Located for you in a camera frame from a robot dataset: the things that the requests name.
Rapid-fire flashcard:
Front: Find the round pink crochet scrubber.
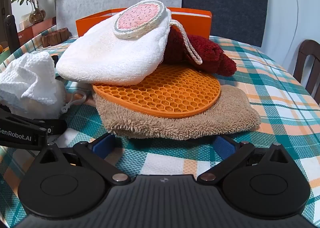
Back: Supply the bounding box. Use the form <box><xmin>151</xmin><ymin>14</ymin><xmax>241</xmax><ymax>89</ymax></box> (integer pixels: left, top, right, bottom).
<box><xmin>113</xmin><ymin>0</ymin><xmax>203</xmax><ymax>65</ymax></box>

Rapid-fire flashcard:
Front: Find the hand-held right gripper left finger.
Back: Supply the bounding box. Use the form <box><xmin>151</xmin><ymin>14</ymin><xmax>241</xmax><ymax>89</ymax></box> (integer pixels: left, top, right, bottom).
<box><xmin>32</xmin><ymin>134</ymin><xmax>131</xmax><ymax>185</ymax></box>

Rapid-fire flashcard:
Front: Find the orange cardboard box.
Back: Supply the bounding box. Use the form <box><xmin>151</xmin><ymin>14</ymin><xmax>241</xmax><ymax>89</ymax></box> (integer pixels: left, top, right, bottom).
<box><xmin>76</xmin><ymin>7</ymin><xmax>212</xmax><ymax>40</ymax></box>

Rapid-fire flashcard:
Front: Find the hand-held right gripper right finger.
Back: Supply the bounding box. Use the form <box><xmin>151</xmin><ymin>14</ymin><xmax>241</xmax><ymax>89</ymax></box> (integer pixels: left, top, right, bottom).
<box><xmin>197</xmin><ymin>135</ymin><xmax>294</xmax><ymax>185</ymax></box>

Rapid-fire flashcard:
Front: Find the dark wooden chair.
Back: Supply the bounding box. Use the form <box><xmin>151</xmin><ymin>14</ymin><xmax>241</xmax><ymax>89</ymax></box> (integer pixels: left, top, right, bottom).
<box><xmin>4</xmin><ymin>15</ymin><xmax>20</xmax><ymax>52</ymax></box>
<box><xmin>293</xmin><ymin>40</ymin><xmax>320</xmax><ymax>105</ymax></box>

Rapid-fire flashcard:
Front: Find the dark grey felt panel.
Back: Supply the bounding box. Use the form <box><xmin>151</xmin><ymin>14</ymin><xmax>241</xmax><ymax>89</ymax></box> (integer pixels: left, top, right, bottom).
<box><xmin>181</xmin><ymin>0</ymin><xmax>272</xmax><ymax>48</ymax></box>

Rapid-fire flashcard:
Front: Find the beige fluffy towel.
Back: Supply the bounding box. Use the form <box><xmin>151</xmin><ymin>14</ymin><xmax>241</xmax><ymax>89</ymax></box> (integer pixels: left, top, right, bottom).
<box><xmin>93</xmin><ymin>84</ymin><xmax>261</xmax><ymax>141</ymax></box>

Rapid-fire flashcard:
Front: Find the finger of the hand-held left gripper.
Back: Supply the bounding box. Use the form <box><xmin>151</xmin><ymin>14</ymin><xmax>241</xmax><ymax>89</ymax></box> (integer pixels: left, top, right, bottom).
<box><xmin>0</xmin><ymin>110</ymin><xmax>68</xmax><ymax>136</ymax></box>

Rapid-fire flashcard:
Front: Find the thin white wall cable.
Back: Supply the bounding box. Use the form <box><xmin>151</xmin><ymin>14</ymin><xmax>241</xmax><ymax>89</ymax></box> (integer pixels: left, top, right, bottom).
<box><xmin>295</xmin><ymin>0</ymin><xmax>304</xmax><ymax>41</ymax></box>

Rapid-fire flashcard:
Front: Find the brown carved wooden holder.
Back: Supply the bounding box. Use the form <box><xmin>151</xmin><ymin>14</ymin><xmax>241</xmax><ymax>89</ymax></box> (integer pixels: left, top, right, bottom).
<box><xmin>41</xmin><ymin>28</ymin><xmax>69</xmax><ymax>48</ymax></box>

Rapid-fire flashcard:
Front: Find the pale plastic clip strap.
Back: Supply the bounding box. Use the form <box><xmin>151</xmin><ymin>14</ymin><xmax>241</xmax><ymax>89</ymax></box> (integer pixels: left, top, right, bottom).
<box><xmin>61</xmin><ymin>92</ymin><xmax>88</xmax><ymax>114</ymax></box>

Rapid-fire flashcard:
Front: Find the dark red terry towel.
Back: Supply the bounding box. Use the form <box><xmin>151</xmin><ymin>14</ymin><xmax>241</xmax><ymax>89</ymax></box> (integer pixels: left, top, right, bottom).
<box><xmin>161</xmin><ymin>27</ymin><xmax>237</xmax><ymax>77</ymax></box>

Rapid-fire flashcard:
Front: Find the plaid tablecloth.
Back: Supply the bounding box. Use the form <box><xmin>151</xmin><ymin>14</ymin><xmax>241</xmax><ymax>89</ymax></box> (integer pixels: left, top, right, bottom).
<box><xmin>0</xmin><ymin>25</ymin><xmax>320</xmax><ymax>228</ymax></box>

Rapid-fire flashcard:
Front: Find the white terry towel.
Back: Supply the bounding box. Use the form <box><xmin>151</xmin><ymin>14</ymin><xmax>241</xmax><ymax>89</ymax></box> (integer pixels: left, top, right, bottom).
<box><xmin>55</xmin><ymin>8</ymin><xmax>173</xmax><ymax>86</ymax></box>

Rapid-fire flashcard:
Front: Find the white knitted cloth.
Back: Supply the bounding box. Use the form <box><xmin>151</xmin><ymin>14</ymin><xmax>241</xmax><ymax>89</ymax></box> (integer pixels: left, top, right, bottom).
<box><xmin>0</xmin><ymin>51</ymin><xmax>67</xmax><ymax>120</ymax></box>

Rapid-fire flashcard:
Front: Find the orange honeycomb silicone mat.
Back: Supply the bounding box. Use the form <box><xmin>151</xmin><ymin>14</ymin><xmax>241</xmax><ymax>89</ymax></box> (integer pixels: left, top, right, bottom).
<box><xmin>92</xmin><ymin>64</ymin><xmax>222</xmax><ymax>119</ymax></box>

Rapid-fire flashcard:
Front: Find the red-brown box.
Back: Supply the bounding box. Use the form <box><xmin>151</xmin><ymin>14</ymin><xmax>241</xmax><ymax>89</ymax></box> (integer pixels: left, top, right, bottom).
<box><xmin>16</xmin><ymin>17</ymin><xmax>57</xmax><ymax>46</ymax></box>

